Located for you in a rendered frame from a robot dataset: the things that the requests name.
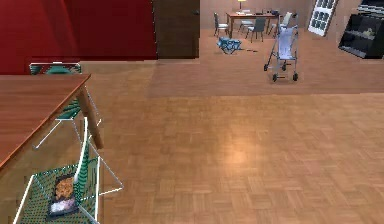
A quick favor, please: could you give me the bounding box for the dark book with picture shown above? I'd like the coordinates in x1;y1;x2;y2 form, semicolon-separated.
46;173;80;219

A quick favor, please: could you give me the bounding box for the dark brown room door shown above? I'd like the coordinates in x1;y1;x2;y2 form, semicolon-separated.
152;0;201;60

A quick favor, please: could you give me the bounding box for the blue patterned floor cloth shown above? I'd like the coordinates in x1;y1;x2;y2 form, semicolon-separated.
217;36;243;55

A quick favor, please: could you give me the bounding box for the dark grey dining chair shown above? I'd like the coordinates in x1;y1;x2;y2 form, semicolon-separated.
245;17;267;44

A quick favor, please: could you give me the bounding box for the green woven wire chair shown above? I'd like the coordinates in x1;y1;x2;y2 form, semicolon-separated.
29;61;103;150
12;117;125;224

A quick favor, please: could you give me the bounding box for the white framed window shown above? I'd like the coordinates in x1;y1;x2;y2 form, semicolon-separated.
307;0;340;37

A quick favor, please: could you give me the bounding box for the pale cushioned dining chair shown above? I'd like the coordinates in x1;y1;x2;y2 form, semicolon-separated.
268;11;294;36

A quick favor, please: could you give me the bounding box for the pale blue baby stroller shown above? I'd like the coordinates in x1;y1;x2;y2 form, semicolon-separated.
263;24;300;83

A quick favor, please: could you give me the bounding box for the brown wooden dining table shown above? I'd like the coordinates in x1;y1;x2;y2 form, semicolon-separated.
225;11;280;40

